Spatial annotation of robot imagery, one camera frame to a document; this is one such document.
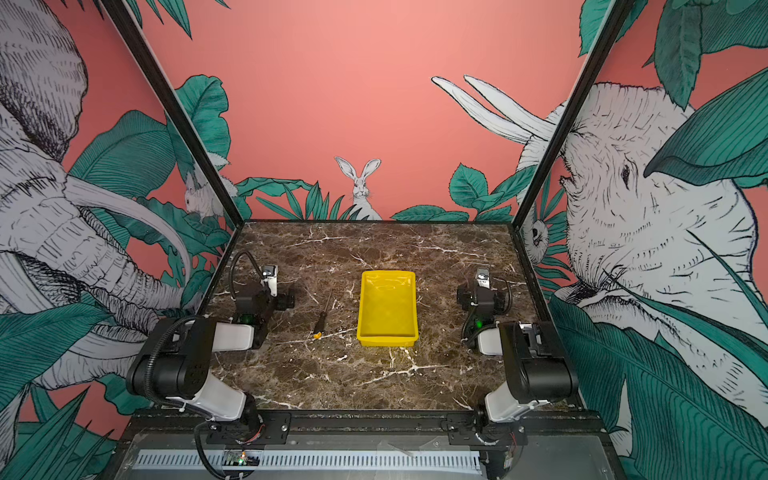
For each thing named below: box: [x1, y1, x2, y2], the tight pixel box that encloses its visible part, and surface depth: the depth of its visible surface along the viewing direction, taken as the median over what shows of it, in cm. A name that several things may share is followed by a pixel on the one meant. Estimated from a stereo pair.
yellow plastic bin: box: [357, 271, 419, 347], surface depth 97 cm
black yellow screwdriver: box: [313, 291, 333, 340], surface depth 92 cm
